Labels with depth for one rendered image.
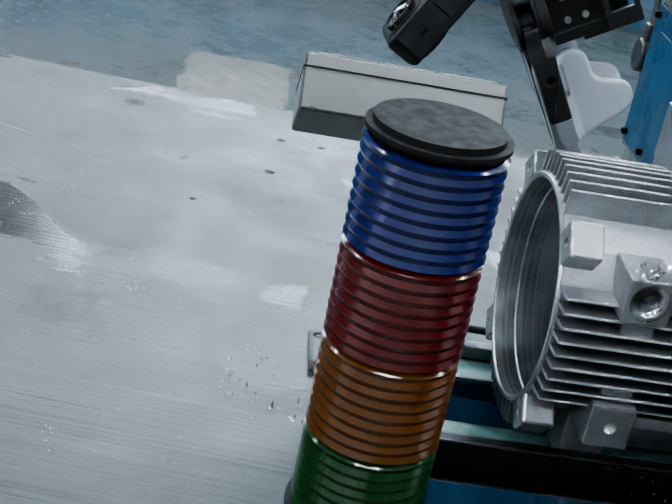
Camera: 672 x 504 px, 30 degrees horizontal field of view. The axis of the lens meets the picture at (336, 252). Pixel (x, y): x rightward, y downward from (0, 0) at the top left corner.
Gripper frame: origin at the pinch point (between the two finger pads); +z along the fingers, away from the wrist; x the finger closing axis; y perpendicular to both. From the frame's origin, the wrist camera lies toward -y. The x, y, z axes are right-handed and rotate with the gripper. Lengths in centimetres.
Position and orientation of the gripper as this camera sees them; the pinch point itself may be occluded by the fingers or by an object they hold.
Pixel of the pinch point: (563, 153)
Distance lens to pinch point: 90.0
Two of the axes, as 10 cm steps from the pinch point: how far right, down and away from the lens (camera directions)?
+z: 3.4, 8.5, 4.1
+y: 9.4, -3.2, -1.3
